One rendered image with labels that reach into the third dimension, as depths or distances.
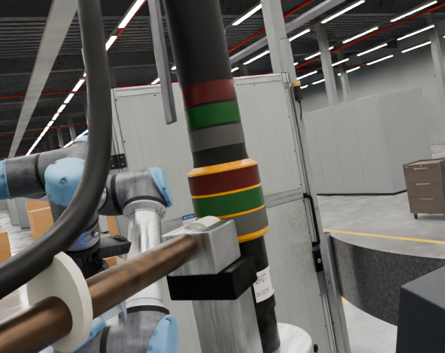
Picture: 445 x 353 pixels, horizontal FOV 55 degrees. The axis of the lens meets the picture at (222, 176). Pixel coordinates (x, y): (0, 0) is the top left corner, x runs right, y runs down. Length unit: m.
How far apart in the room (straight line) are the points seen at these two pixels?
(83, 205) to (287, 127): 2.41
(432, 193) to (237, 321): 6.97
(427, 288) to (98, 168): 0.88
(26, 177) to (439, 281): 0.85
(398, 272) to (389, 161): 7.77
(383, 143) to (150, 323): 9.27
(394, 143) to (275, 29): 4.29
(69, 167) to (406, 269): 1.86
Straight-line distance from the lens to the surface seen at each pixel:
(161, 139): 2.16
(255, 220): 0.25
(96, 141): 0.17
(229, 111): 0.25
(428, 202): 7.25
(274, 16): 7.35
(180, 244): 0.20
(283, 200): 2.50
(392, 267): 2.37
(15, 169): 0.86
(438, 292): 0.99
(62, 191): 0.71
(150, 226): 1.09
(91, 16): 0.19
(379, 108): 9.99
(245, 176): 0.24
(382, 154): 10.08
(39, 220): 7.76
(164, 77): 0.25
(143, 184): 1.14
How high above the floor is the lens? 1.59
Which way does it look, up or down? 3 degrees down
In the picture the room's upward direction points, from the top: 11 degrees counter-clockwise
